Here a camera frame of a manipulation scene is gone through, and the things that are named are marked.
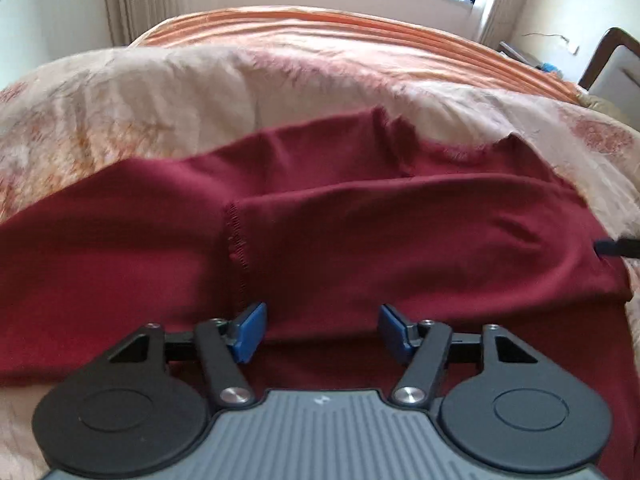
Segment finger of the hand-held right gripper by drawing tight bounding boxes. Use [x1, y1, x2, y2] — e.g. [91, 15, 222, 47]
[594, 237, 640, 261]

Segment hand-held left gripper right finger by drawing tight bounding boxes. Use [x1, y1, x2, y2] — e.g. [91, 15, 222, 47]
[378, 304, 540, 407]

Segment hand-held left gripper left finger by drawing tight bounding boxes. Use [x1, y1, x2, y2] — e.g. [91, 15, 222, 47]
[107, 302, 268, 408]

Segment maroon knit garment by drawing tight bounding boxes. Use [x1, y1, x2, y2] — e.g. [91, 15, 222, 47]
[0, 106, 632, 396]

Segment olive pillow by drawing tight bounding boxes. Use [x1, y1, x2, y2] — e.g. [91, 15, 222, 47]
[582, 94, 640, 126]

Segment brown padded headboard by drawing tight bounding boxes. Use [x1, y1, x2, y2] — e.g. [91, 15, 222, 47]
[577, 27, 640, 126]

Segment grey bedside table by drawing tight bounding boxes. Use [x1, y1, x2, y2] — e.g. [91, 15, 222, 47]
[500, 41, 541, 66]

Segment floral cream bed sheet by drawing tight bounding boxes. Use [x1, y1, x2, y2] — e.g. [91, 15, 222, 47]
[0, 42, 640, 480]

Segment orange striped blanket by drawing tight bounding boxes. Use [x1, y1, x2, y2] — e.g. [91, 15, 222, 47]
[131, 6, 588, 106]

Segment cream pleated curtain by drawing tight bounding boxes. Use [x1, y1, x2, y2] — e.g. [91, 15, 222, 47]
[100, 0, 198, 47]

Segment thin black cable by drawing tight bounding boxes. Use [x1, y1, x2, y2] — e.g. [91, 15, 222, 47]
[522, 31, 573, 46]

